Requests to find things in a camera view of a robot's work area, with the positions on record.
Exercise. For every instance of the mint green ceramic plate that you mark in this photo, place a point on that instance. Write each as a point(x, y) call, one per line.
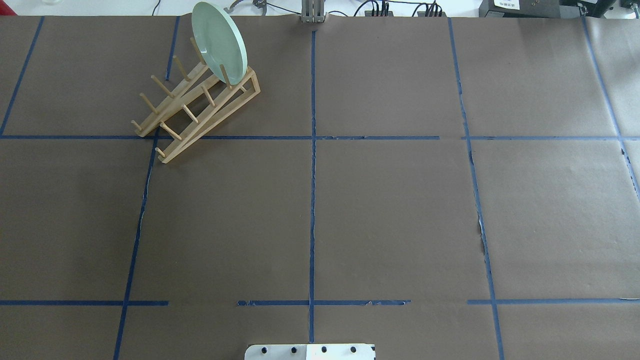
point(220, 42)

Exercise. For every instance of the wooden dish rack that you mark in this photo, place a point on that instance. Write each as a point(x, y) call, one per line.
point(197, 105)

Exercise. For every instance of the black electronics box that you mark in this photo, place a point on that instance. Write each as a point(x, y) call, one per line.
point(519, 9)

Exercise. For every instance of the grey camera stand post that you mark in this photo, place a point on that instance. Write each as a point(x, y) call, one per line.
point(313, 11)

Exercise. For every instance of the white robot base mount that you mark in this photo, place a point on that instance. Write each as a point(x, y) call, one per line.
point(312, 351)

